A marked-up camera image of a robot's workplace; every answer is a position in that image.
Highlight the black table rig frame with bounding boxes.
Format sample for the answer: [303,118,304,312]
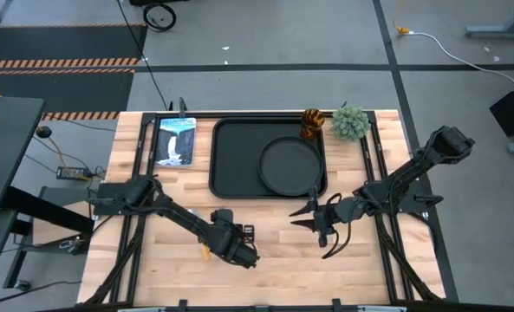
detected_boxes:
[82,110,446,312]

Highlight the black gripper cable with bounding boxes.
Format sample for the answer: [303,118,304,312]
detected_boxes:
[321,192,354,261]

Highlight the green artificial plant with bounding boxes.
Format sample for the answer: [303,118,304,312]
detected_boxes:
[330,103,371,142]

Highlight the black rectangular tray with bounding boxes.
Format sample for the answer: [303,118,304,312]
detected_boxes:
[207,117,329,200]

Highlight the black power adapter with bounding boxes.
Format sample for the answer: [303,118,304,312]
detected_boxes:
[55,166,92,181]

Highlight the amber glass cup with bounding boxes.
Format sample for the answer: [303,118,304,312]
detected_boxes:
[299,107,326,140]

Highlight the black round plate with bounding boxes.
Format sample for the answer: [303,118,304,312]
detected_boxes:
[257,135,325,198]

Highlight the black desk frame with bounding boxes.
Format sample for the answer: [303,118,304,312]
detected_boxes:
[0,185,95,304]

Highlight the metal spoon orange handle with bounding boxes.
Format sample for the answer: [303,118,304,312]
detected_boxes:
[188,207,213,262]

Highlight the yellow cable plug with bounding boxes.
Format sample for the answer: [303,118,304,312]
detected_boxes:
[393,0,413,36]

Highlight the white floor cable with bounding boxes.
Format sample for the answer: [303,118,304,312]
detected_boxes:
[407,29,514,90]

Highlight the black mat striped edge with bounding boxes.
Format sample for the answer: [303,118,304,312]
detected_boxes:
[0,68,136,121]
[0,23,148,70]

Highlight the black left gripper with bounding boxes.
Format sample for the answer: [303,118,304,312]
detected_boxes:
[211,224,260,270]

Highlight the black desk top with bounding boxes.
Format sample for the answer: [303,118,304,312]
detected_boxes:
[0,94,45,216]

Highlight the coiled black cable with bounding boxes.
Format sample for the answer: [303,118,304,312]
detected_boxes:
[142,2,178,34]

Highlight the long black floor cable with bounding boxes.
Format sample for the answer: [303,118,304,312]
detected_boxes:
[116,0,173,112]

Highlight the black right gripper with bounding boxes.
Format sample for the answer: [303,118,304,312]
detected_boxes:
[289,186,368,248]

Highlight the orange floor cable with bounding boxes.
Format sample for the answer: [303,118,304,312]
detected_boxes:
[48,136,69,170]

